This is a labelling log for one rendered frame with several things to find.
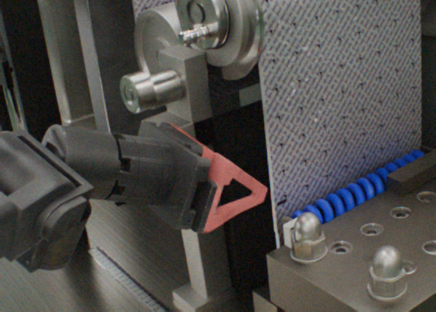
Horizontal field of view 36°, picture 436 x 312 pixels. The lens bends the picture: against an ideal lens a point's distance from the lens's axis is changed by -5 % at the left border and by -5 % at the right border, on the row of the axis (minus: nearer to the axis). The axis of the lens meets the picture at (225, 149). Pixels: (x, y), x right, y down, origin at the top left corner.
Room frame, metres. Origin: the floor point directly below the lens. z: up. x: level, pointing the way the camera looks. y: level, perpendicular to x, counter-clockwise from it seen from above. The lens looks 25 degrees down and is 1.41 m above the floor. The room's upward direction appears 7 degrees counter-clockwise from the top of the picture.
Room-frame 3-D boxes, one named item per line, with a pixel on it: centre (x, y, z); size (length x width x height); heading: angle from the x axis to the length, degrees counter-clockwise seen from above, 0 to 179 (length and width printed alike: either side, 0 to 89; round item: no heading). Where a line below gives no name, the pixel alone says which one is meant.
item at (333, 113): (0.69, -0.14, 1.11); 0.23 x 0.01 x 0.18; 123
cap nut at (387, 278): (0.49, -0.13, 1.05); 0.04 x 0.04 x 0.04
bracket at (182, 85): (0.68, 0.05, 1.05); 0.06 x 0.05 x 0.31; 123
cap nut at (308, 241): (0.56, -0.07, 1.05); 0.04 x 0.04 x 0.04
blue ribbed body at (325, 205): (0.67, -0.15, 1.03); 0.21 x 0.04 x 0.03; 123
